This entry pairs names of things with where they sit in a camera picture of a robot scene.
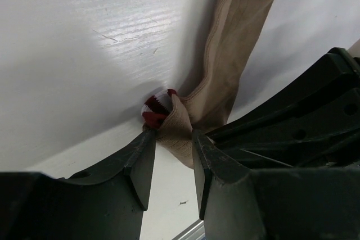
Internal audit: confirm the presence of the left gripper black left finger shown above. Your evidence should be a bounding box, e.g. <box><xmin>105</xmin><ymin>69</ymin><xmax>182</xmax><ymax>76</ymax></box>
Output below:
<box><xmin>1</xmin><ymin>130</ymin><xmax>155</xmax><ymax>239</ymax></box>

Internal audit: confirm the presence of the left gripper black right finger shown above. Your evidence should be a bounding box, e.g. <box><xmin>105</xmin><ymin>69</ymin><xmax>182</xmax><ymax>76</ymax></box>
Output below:
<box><xmin>192</xmin><ymin>131</ymin><xmax>359</xmax><ymax>239</ymax></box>

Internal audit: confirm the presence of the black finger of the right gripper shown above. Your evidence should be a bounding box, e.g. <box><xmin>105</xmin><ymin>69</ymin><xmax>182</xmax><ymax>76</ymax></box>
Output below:
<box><xmin>208</xmin><ymin>48</ymin><xmax>359</xmax><ymax>169</ymax></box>

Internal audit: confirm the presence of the brown sock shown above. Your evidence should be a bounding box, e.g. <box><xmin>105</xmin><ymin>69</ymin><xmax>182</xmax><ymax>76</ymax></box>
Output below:
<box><xmin>141</xmin><ymin>0</ymin><xmax>274</xmax><ymax>168</ymax></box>

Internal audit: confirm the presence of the aluminium rail frame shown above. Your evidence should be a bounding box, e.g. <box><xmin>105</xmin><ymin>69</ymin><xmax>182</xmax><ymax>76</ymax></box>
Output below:
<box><xmin>173</xmin><ymin>220</ymin><xmax>206</xmax><ymax>240</ymax></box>

